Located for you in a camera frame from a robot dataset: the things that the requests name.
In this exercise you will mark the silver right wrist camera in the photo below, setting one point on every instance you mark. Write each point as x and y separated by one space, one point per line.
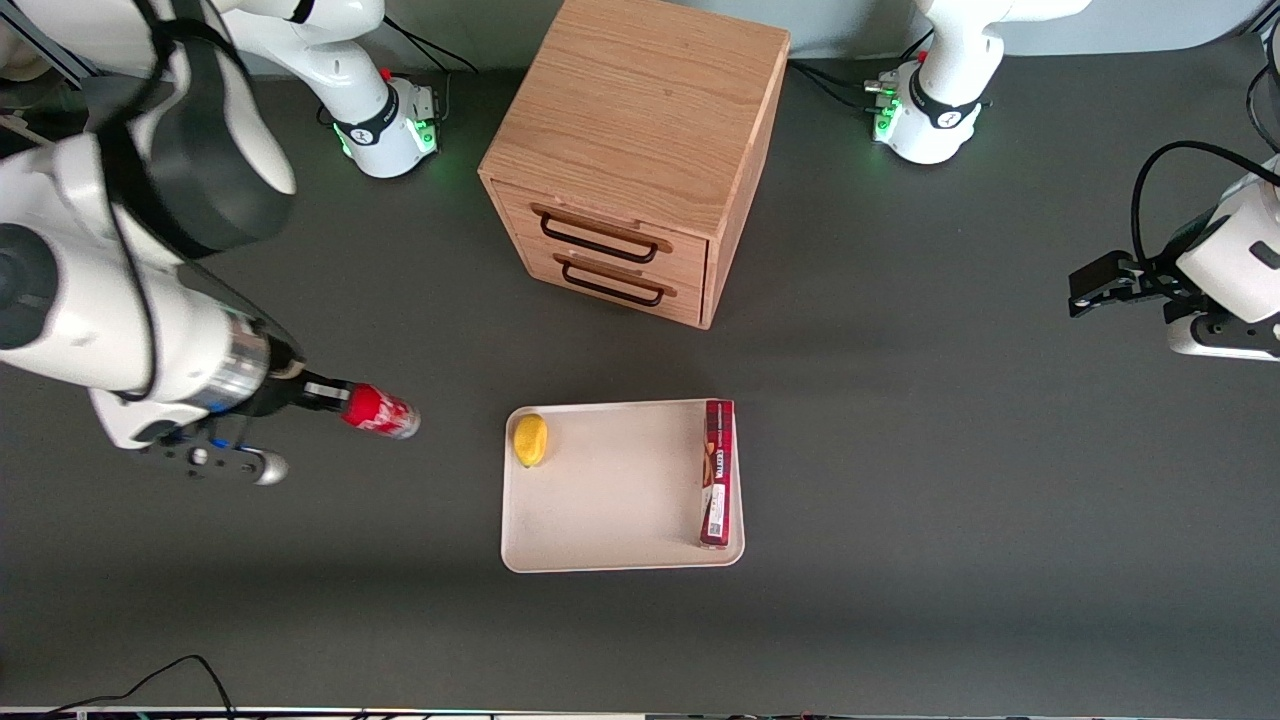
240 462

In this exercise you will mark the yellow lemon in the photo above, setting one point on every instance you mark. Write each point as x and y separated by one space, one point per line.
530 440

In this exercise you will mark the wooden drawer cabinet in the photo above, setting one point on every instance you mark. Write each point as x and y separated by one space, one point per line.
640 100

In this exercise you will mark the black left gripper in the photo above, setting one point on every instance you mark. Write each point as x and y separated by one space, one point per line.
1153 277

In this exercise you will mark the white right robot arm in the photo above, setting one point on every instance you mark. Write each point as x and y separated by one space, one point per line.
90 320

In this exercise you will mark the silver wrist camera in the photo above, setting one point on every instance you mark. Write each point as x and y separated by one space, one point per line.
1220 345
240 462

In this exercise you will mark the red cookie box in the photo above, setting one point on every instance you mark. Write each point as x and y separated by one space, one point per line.
718 470

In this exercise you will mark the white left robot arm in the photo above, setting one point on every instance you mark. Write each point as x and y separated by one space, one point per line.
945 100

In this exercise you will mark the wooden drawer front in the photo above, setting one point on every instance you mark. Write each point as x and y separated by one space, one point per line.
685 305
520 215

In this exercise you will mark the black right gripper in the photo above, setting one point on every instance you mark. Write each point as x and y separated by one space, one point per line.
279 393

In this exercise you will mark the beige plastic tray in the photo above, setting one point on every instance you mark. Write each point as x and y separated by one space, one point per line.
620 490

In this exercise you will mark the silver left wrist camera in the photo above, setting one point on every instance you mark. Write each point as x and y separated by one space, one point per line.
1220 345

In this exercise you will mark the red coke bottle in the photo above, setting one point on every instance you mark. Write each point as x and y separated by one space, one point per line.
385 412

